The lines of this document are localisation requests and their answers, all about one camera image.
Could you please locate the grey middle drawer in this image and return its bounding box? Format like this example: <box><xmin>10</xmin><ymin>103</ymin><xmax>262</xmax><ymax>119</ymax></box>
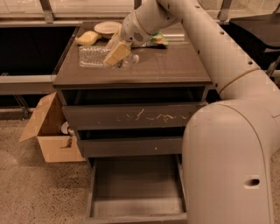
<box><xmin>77</xmin><ymin>136</ymin><xmax>183</xmax><ymax>158</ymax></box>

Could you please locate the open cardboard box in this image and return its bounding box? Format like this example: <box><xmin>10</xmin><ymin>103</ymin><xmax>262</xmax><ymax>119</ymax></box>
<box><xmin>19</xmin><ymin>92</ymin><xmax>84</xmax><ymax>163</ymax></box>

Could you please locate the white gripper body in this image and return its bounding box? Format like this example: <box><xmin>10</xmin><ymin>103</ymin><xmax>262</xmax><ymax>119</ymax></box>
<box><xmin>121</xmin><ymin>10</ymin><xmax>151</xmax><ymax>47</ymax></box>

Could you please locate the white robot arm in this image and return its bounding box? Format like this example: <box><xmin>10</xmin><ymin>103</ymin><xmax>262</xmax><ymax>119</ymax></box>
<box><xmin>106</xmin><ymin>0</ymin><xmax>280</xmax><ymax>224</ymax></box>

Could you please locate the yellow sponge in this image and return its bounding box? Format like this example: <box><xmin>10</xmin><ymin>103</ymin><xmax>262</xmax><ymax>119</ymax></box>
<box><xmin>75</xmin><ymin>31</ymin><xmax>102</xmax><ymax>46</ymax></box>

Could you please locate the white ceramic bowl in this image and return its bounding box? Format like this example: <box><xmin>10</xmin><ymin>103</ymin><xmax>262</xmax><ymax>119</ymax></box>
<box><xmin>94</xmin><ymin>21</ymin><xmax>122</xmax><ymax>39</ymax></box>

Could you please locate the grey top drawer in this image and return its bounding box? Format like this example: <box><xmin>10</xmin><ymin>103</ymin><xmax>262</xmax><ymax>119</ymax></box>
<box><xmin>62</xmin><ymin>103</ymin><xmax>205</xmax><ymax>130</ymax></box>

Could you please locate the green chip bag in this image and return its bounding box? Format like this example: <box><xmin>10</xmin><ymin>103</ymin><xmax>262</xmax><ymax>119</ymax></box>
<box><xmin>146</xmin><ymin>31</ymin><xmax>168</xmax><ymax>49</ymax></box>

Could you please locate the white cup in box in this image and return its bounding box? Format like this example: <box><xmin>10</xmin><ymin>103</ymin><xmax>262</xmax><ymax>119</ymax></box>
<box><xmin>60</xmin><ymin>122</ymin><xmax>74</xmax><ymax>136</ymax></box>

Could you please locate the grey open bottom drawer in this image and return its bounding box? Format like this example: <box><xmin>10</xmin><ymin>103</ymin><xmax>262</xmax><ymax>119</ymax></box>
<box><xmin>82</xmin><ymin>155</ymin><xmax>187</xmax><ymax>224</ymax></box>

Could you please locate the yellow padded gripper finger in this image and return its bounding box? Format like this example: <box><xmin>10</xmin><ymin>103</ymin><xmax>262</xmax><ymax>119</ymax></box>
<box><xmin>106</xmin><ymin>29</ymin><xmax>123</xmax><ymax>49</ymax></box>
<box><xmin>103</xmin><ymin>40</ymin><xmax>131</xmax><ymax>66</ymax></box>

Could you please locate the clear plastic water bottle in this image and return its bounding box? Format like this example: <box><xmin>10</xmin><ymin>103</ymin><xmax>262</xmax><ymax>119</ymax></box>
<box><xmin>78</xmin><ymin>45</ymin><xmax>139</xmax><ymax>68</ymax></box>

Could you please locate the dark grey drawer cabinet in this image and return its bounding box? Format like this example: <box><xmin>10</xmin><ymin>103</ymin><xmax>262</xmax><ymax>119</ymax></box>
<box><xmin>52</xmin><ymin>19</ymin><xmax>217</xmax><ymax>170</ymax></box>

